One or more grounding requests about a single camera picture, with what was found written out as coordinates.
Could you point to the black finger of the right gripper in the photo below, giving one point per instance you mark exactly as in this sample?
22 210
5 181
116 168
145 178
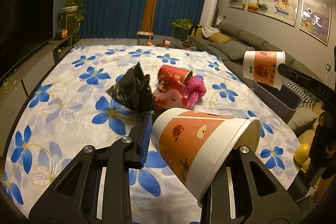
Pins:
316 87

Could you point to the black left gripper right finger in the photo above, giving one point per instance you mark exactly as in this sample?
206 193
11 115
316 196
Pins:
244 190

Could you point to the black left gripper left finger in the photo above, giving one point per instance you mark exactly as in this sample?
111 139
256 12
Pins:
94 186

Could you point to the orange white paper cup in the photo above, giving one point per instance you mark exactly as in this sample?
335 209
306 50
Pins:
262 67
195 145

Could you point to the pink plastic bag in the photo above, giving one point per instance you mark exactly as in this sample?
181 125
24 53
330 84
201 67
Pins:
196 89

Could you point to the red snack wrapper bag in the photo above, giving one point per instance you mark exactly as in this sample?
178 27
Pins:
171 98

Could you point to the purple trash bin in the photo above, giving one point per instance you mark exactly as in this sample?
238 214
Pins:
283 102

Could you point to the gloved hand holding gripper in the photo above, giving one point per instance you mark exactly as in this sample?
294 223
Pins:
322 150

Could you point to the yellow pomelo fruit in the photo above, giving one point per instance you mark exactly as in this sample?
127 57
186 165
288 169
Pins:
302 153

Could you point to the purple abstract painting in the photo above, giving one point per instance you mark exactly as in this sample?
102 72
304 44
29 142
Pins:
315 19

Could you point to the patterned black white cushion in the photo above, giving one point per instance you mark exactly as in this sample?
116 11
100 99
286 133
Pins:
240 46

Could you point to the sailboat tree painting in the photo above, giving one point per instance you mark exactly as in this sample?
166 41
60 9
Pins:
282 10

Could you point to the grey sofa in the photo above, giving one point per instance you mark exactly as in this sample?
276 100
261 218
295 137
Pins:
237 34

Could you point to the grey cushion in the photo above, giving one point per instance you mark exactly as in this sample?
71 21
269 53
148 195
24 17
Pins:
231 53

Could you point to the far mustard cushion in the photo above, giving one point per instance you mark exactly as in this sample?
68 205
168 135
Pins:
219 38

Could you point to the grey tv cabinet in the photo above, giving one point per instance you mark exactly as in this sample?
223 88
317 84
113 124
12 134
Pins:
17 88

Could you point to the small red paper cup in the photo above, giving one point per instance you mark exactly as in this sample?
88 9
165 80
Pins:
181 75

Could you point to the white standing air conditioner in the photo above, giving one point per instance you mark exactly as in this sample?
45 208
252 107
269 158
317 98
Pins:
208 12

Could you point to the potted green plant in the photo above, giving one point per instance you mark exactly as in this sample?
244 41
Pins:
181 28

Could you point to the plant on tall stand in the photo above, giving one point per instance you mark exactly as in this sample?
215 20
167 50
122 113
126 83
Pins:
72 17

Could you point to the black television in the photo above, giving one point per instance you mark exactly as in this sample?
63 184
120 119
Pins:
25 26

